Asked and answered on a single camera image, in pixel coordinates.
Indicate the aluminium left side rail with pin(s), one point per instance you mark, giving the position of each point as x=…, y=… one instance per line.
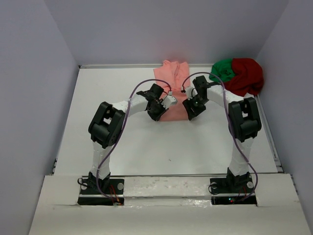
x=54, y=166

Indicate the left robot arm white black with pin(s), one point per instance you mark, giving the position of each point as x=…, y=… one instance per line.
x=109, y=123

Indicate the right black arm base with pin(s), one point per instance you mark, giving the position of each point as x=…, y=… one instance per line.
x=222, y=194

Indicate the green t shirt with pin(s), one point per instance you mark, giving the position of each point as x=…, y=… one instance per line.
x=222, y=69

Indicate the aluminium back rail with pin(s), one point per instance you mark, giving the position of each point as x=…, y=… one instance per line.
x=124, y=66

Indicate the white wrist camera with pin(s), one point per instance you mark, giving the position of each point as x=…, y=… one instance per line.
x=169, y=100
x=188, y=91

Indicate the red t shirt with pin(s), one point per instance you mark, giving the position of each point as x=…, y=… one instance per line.
x=248, y=77

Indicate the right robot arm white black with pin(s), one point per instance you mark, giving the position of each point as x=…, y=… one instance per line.
x=244, y=123

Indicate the pink t shirt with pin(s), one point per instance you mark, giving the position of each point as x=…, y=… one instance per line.
x=174, y=73

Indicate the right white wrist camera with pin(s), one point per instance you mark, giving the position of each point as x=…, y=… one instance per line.
x=188, y=91

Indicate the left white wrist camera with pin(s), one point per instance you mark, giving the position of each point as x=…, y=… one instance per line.
x=169, y=100

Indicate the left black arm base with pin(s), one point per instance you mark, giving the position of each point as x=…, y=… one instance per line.
x=112, y=195

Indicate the aluminium front rail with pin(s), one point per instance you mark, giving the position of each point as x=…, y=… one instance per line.
x=173, y=175

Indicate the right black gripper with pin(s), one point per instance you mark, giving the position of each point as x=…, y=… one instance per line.
x=188, y=104

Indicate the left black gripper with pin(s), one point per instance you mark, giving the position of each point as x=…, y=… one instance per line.
x=156, y=117

